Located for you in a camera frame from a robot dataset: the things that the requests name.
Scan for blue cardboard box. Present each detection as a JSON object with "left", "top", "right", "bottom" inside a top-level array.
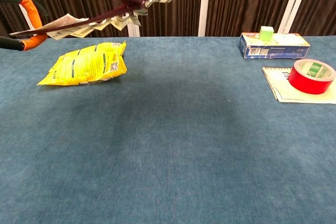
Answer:
[{"left": 238, "top": 32, "right": 311, "bottom": 59}]

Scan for spiral notebook beige cover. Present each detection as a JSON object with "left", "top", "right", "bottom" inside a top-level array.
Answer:
[{"left": 261, "top": 67, "right": 336, "bottom": 104}]

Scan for green cube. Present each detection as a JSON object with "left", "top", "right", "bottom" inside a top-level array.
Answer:
[{"left": 258, "top": 26, "right": 275, "bottom": 42}]

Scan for yellow snack bag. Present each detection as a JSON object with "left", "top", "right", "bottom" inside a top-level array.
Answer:
[{"left": 37, "top": 40, "right": 128, "bottom": 87}]

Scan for red tape roll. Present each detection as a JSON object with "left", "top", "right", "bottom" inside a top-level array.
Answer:
[{"left": 288, "top": 58, "right": 336, "bottom": 95}]

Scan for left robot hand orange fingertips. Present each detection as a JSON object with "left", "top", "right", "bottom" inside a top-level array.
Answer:
[{"left": 0, "top": 0, "right": 50, "bottom": 51}]

